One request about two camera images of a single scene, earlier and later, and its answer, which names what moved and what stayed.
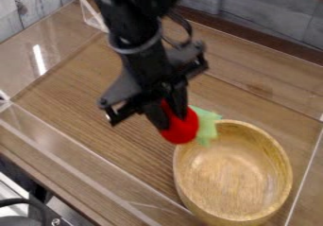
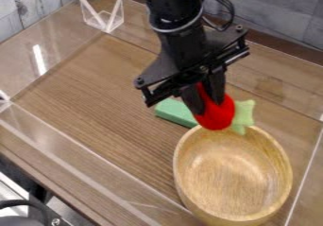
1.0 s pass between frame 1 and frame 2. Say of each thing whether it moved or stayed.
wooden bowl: stayed
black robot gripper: moved
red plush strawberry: moved
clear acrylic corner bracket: stayed
